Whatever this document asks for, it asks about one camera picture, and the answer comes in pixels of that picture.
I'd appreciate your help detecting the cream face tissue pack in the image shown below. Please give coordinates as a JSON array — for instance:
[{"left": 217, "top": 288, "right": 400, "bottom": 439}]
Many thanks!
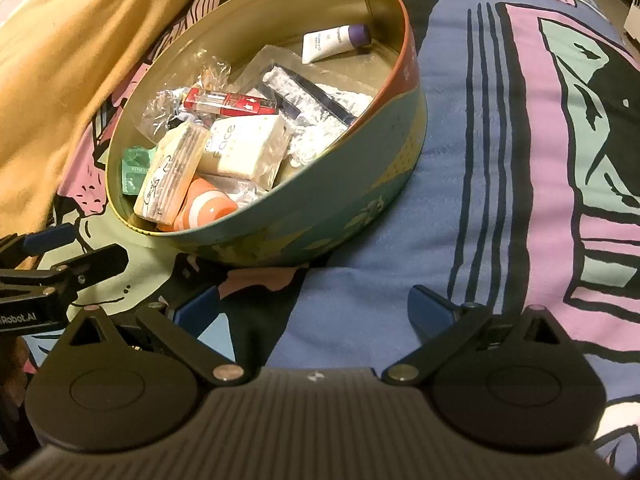
[{"left": 197, "top": 114, "right": 293, "bottom": 191}]

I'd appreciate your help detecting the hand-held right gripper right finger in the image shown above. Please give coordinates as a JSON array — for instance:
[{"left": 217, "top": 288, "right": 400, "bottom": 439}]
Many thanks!
[{"left": 382, "top": 287, "right": 570, "bottom": 388}]

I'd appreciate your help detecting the white wire cage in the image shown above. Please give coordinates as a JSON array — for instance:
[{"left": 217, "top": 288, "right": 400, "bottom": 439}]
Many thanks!
[{"left": 621, "top": 0, "right": 640, "bottom": 43}]

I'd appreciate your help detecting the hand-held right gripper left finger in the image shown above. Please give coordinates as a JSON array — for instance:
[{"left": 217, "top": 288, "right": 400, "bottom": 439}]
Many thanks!
[{"left": 64, "top": 285, "right": 251, "bottom": 389}]

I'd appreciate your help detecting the white tube purple cap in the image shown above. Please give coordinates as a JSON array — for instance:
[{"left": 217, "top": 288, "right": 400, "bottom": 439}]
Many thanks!
[{"left": 301, "top": 23, "right": 372, "bottom": 64}]

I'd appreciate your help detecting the red lip gloss tube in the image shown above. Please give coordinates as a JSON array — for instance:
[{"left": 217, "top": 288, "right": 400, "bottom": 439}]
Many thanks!
[{"left": 182, "top": 86, "right": 278, "bottom": 117}]

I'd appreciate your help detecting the round gold tin container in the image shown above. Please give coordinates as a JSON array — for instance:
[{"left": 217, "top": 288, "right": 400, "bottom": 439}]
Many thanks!
[{"left": 105, "top": 0, "right": 428, "bottom": 267}]

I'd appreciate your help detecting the printed blanket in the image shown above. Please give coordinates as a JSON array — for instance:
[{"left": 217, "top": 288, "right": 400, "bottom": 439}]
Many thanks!
[{"left": 0, "top": 0, "right": 640, "bottom": 461}]

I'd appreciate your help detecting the orange bottle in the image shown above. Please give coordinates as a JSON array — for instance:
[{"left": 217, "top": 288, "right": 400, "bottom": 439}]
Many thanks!
[{"left": 160, "top": 177, "right": 240, "bottom": 233}]

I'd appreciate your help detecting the green packet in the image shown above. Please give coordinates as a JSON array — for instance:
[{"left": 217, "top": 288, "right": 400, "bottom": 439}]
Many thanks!
[{"left": 120, "top": 146, "right": 161, "bottom": 196}]

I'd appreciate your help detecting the clear bag of white pads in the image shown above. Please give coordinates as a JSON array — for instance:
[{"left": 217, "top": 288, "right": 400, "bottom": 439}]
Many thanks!
[{"left": 232, "top": 45, "right": 381, "bottom": 168}]

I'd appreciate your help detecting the clear plastic wrapper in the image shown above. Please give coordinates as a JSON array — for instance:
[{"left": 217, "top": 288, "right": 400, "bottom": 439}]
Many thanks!
[
  {"left": 141, "top": 87, "right": 196, "bottom": 137},
  {"left": 194, "top": 49, "right": 233, "bottom": 95}
]

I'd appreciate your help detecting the yellow blanket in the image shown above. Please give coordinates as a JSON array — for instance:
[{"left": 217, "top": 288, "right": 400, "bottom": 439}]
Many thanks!
[{"left": 0, "top": 0, "right": 231, "bottom": 271}]

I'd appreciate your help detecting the rabbit print tissue pack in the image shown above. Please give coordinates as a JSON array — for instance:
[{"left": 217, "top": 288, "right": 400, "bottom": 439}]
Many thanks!
[{"left": 133, "top": 121, "right": 211, "bottom": 227}]

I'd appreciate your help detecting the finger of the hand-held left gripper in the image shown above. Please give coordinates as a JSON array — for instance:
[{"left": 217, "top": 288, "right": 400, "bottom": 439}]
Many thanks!
[
  {"left": 0, "top": 222, "right": 76, "bottom": 269},
  {"left": 50, "top": 244, "right": 130, "bottom": 302}
]

